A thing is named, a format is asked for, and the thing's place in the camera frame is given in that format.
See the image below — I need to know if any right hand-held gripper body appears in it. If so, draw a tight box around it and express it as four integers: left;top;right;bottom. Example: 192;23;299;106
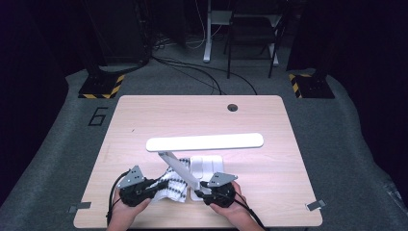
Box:
202;171;240;210

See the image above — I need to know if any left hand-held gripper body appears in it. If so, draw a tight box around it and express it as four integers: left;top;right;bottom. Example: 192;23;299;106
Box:
115;165;159;208

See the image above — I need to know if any white grey patterned cloth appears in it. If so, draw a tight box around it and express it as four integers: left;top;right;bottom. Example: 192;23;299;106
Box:
149;156;192;205

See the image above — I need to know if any white desk lamp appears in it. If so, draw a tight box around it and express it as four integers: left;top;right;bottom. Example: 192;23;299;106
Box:
145;132;266;203

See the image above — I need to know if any person's right hand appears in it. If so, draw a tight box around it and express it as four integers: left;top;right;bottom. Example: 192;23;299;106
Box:
209;180;247;223

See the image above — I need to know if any person's left hand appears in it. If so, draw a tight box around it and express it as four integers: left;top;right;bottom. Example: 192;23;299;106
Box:
110;187;152;226

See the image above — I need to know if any grey tape strip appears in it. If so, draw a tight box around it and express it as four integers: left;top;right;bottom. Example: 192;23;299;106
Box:
67;200;92;214
305;198;328;212

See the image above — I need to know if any black stand with striped base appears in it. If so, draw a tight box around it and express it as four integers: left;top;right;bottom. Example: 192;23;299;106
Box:
288;38;336;100
77;0;126;100

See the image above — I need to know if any black cabinet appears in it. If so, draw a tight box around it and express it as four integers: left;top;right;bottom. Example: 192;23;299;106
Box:
82;0;152;67

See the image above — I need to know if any black folding chair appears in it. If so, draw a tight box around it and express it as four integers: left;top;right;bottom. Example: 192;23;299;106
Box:
222;0;284;80

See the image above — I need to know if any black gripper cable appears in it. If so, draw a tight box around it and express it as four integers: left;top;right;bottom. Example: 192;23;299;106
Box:
106;168;131;226
231;192;268;231

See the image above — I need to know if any black floor cable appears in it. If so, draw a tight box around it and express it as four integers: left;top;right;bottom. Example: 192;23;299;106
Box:
160;57;259;96
151;56;223;96

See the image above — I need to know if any white cable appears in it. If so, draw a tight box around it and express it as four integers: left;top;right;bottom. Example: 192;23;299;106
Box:
185;0;223;50

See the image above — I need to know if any white desk frame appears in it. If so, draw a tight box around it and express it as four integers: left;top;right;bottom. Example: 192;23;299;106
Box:
202;0;280;67

